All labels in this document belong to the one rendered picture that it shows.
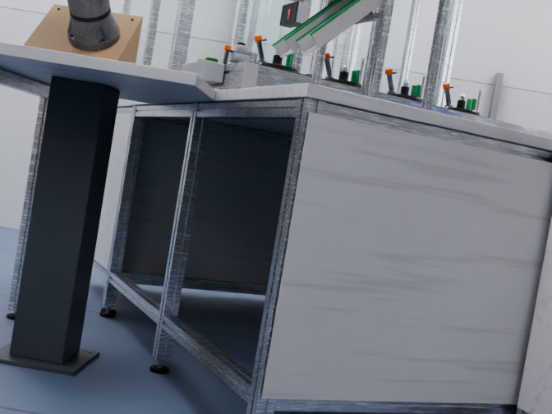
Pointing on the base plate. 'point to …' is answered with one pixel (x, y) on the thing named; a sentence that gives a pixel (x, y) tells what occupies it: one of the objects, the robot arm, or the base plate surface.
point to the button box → (206, 71)
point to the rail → (238, 76)
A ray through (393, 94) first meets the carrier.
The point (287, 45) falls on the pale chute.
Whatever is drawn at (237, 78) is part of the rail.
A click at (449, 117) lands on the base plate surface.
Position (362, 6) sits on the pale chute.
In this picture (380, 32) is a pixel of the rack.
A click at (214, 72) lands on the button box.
